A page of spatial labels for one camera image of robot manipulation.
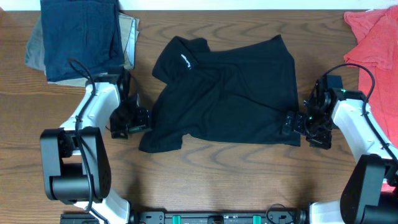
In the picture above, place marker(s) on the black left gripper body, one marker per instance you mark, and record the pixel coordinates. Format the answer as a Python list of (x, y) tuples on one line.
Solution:
[(130, 117)]

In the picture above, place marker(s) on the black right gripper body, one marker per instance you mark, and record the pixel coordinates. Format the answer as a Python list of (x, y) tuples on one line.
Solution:
[(315, 127)]

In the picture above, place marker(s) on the black t-shirt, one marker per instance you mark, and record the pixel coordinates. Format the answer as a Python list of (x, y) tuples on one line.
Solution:
[(241, 95)]

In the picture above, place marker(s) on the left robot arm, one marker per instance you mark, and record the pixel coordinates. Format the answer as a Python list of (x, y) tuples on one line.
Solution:
[(75, 164)]

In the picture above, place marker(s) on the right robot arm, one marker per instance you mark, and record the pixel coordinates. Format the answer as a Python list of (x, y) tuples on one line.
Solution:
[(362, 200)]

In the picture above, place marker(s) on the folded khaki garment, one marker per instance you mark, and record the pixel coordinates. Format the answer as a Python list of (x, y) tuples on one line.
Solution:
[(34, 53)]

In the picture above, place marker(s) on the folded navy blue garment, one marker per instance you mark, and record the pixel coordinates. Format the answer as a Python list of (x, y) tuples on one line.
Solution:
[(87, 30)]

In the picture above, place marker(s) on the coral red t-shirt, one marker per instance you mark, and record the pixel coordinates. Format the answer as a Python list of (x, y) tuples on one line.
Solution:
[(376, 34)]

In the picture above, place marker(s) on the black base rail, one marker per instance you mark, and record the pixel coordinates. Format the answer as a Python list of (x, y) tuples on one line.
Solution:
[(275, 215)]

